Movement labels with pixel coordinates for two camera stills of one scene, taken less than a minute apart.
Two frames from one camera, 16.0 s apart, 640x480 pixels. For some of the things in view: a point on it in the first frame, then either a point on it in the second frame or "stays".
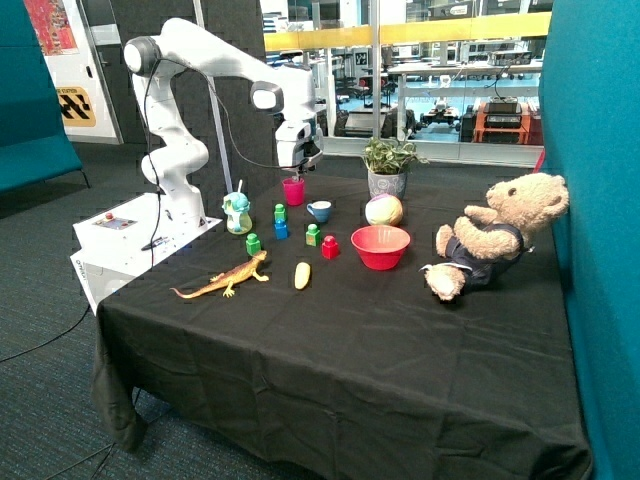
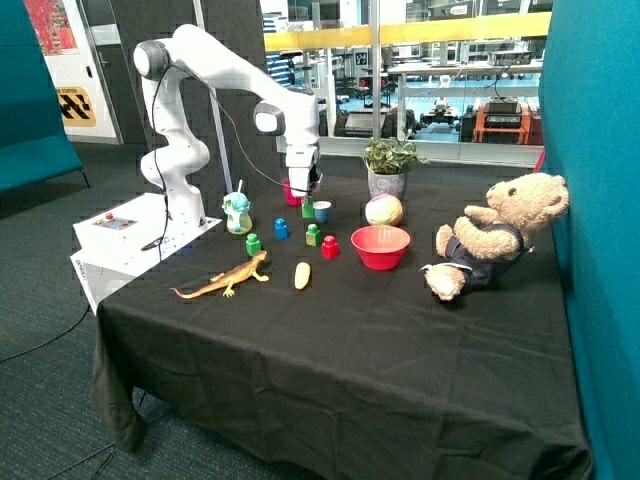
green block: x=253 y=244 stays
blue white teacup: x=320 y=209 stays
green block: x=280 y=212 to x=308 y=209
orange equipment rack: x=501 y=120 stays
